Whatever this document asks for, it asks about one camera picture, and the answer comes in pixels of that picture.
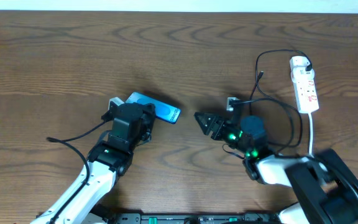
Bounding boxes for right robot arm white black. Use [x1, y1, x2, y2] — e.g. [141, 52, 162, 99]
[194, 112, 358, 223]

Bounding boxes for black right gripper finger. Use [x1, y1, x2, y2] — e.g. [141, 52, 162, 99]
[199, 121, 216, 136]
[194, 112, 218, 124]

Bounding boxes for white power strip cord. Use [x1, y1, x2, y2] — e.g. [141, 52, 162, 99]
[307, 112, 314, 156]

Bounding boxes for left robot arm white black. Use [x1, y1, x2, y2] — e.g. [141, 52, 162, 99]
[32, 101, 156, 224]

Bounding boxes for white power strip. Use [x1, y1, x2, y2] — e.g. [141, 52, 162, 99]
[290, 56, 319, 114]

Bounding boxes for blue Galaxy smartphone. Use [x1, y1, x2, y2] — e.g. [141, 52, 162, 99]
[126, 92, 181, 124]

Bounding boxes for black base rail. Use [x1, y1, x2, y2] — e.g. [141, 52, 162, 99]
[75, 212, 280, 224]

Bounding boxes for black USB charger cable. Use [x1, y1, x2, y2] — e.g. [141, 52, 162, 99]
[249, 49, 313, 149]

